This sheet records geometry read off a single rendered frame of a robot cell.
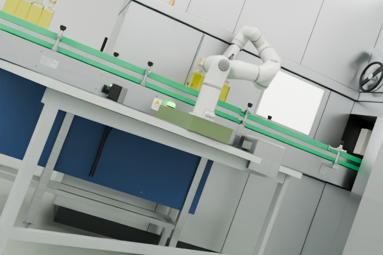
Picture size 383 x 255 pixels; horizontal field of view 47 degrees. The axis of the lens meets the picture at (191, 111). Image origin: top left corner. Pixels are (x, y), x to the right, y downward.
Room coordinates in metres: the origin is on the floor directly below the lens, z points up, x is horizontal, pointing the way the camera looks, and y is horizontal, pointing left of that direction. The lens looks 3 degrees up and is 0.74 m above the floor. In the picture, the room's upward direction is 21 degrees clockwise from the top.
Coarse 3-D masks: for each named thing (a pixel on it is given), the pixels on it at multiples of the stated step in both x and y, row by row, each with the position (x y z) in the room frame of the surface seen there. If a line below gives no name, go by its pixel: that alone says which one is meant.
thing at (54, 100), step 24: (48, 96) 1.59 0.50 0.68; (72, 96) 1.63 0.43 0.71; (48, 120) 1.58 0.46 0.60; (96, 120) 1.70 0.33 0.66; (120, 120) 1.77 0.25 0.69; (168, 144) 1.95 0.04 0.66; (192, 144) 2.03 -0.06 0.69; (24, 168) 1.57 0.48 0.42; (240, 168) 2.27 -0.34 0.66; (24, 192) 1.59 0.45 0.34; (0, 240) 1.58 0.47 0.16; (24, 240) 1.64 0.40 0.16; (48, 240) 1.70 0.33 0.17; (72, 240) 1.76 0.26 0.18; (96, 240) 1.83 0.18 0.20; (120, 240) 1.94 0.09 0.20; (264, 240) 2.53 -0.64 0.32
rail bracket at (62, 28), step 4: (60, 28) 2.13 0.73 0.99; (64, 28) 2.13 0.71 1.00; (60, 32) 2.13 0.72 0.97; (56, 36) 2.12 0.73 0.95; (60, 36) 2.12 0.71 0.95; (56, 40) 2.13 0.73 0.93; (56, 44) 2.13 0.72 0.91; (52, 48) 2.12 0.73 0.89; (56, 48) 2.13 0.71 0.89; (56, 52) 2.14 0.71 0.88
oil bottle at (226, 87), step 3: (225, 81) 2.52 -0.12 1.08; (228, 81) 2.54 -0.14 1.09; (225, 84) 2.52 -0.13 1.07; (228, 84) 2.52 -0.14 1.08; (222, 87) 2.52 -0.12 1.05; (225, 87) 2.52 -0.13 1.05; (228, 87) 2.52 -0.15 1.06; (222, 90) 2.52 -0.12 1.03; (225, 90) 2.52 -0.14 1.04; (228, 90) 2.53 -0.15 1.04; (222, 93) 2.52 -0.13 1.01; (225, 93) 2.52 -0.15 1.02; (228, 93) 2.53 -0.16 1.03; (219, 96) 2.52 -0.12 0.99; (222, 96) 2.52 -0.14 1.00; (225, 96) 2.53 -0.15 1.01; (219, 99) 2.52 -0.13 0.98; (222, 99) 2.52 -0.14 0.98; (225, 99) 2.53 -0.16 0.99
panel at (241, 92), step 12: (204, 36) 2.62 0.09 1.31; (204, 48) 2.62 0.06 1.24; (216, 48) 2.64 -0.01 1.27; (252, 60) 2.71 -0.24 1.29; (192, 72) 2.62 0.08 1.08; (204, 72) 2.64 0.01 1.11; (288, 72) 2.78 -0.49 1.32; (240, 84) 2.70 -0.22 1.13; (252, 84) 2.73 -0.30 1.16; (312, 84) 2.84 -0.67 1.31; (228, 96) 2.69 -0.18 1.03; (240, 96) 2.71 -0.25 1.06; (252, 96) 2.73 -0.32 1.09; (324, 96) 2.87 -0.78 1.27; (252, 108) 2.74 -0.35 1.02; (300, 132) 2.85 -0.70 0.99
